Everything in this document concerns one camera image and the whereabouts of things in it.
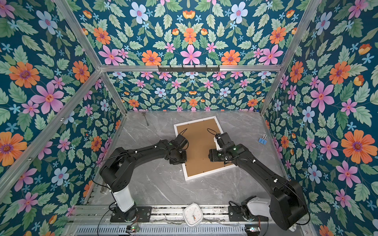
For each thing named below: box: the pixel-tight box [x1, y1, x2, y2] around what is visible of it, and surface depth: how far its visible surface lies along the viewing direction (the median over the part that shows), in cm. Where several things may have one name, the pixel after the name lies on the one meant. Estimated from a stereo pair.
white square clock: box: [182, 202, 204, 227], surface depth 73 cm
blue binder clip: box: [257, 133, 268, 146], surface depth 103 cm
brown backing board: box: [176, 118, 233, 177], surface depth 90 cm
